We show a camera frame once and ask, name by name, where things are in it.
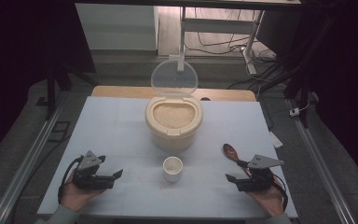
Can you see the black computer case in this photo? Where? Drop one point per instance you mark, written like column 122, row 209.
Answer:
column 276, row 31

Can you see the small white adapter box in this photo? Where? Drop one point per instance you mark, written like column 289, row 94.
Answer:
column 294, row 112

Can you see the white cup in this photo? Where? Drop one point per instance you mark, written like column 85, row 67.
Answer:
column 172, row 174

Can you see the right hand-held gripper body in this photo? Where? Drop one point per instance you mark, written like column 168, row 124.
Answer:
column 256, row 180

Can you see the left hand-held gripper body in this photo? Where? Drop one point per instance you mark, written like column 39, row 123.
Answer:
column 90, row 180

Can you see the white desk frame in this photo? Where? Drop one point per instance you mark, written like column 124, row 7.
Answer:
column 217, row 25

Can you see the rice cooker with lid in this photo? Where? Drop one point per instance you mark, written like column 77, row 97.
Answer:
column 174, row 140

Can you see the black floor plate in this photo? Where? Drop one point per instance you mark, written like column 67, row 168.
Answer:
column 59, row 131

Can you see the wooden table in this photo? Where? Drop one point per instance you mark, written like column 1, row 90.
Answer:
column 121, row 92

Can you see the person's left hand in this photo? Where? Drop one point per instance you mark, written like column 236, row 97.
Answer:
column 76, row 196

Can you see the white board table cover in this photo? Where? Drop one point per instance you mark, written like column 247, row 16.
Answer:
column 121, row 140

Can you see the black metal stand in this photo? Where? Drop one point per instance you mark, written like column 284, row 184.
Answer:
column 303, row 90

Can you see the black tripod stand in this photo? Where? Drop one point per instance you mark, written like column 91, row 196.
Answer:
column 51, row 93

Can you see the brown wooden spoon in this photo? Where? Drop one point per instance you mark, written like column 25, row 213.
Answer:
column 230, row 151

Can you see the uncooked rice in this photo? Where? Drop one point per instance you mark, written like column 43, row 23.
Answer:
column 174, row 115

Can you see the aluminium rail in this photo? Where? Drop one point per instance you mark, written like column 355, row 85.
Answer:
column 320, row 161
column 28, row 161

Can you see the white cabinet panel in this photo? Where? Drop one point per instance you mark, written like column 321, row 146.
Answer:
column 115, row 28

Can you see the white paper label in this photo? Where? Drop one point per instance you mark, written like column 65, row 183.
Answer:
column 276, row 140

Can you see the person's right hand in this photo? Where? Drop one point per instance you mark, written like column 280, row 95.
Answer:
column 268, row 199

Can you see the dark curtain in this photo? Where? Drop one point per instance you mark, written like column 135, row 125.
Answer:
column 351, row 77
column 18, row 62

